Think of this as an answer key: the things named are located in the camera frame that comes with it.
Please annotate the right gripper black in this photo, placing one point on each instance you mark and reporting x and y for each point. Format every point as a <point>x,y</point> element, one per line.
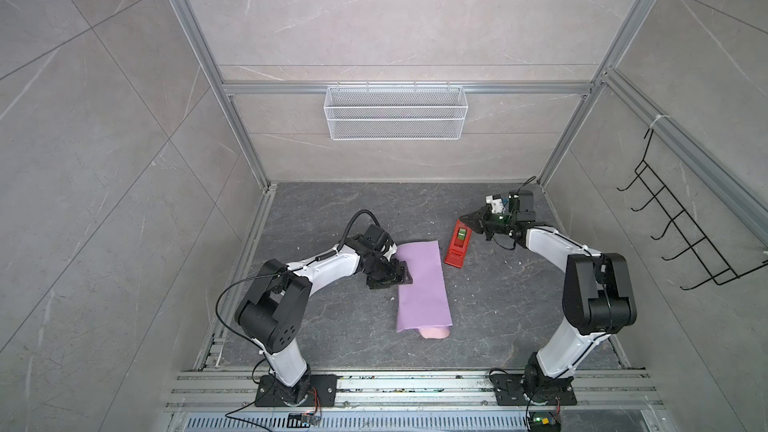
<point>480,223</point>

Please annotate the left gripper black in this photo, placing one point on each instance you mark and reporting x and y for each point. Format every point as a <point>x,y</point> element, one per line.
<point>400,275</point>

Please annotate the red tape dispenser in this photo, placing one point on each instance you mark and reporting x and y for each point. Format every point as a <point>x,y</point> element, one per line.
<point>458,245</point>

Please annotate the pink wrapping paper sheet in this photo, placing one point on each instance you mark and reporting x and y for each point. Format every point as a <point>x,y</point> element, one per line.
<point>423,305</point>

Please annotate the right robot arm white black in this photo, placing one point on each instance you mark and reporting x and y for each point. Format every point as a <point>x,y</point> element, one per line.
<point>597,297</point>

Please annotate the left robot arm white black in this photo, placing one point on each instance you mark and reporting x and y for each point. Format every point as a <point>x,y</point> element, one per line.
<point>272,310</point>

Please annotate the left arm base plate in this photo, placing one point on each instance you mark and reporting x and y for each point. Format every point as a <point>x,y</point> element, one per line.
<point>306,392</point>

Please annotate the white wire mesh basket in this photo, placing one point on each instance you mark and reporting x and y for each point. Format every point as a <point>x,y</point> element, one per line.
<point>360,113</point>

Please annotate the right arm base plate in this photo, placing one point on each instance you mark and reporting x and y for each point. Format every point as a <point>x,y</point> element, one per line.
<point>523,390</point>

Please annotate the aluminium rail base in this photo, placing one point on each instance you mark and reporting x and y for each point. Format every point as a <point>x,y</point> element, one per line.
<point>414,400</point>

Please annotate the black wire hook rack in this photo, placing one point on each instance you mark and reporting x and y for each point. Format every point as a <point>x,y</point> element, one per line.
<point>677,217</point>

